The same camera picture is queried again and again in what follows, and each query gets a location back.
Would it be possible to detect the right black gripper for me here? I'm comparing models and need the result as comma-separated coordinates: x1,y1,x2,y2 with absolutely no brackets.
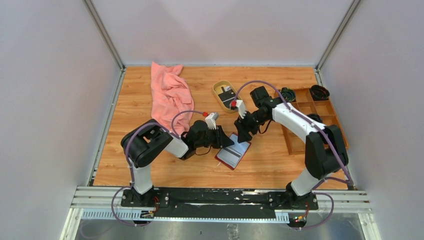
234,109,270,144

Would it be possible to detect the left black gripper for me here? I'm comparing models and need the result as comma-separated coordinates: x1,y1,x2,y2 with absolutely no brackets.
194,125,235,150

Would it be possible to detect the grey striped credit card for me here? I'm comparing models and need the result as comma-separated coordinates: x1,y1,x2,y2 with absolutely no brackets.
220,141,250,167

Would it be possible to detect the red leather card holder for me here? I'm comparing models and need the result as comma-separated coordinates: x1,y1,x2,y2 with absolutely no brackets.
214,132,252,171

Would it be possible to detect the black credit card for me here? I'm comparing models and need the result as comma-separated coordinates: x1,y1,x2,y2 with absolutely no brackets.
218,90,236,103

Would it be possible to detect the yellow oval tray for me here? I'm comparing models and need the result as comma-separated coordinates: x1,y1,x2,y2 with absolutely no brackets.
212,80,238,113

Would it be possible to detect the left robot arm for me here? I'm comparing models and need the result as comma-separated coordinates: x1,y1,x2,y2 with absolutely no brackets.
121,119,235,207

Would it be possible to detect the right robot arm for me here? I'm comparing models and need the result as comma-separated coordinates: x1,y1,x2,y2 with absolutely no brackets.
229,86,349,209

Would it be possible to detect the brown compartment organizer tray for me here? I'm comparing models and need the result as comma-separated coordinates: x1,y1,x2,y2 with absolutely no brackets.
272,88,349,155

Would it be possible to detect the black green round cap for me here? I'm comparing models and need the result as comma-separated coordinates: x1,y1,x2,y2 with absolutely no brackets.
279,87,296,103

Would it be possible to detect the pink cloth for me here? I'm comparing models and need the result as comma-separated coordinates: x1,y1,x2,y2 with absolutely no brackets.
150,62,195,135

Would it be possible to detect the black round cap middle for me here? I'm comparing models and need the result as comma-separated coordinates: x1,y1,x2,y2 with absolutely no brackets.
306,113,323,124

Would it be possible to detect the black round cap top right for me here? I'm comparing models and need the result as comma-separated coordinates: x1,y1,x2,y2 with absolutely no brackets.
309,85,330,101

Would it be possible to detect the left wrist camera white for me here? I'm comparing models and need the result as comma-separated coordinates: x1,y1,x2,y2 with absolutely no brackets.
205,112,220,130

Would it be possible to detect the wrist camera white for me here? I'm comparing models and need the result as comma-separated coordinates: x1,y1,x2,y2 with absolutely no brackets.
230,100,247,119
205,112,220,130

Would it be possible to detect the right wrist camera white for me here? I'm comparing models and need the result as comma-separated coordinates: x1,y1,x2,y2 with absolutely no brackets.
230,100,247,119

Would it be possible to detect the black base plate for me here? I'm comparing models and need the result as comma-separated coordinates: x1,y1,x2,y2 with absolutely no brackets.
120,187,319,219

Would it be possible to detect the aluminium frame rail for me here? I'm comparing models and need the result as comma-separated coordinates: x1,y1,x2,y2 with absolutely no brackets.
71,187,372,224

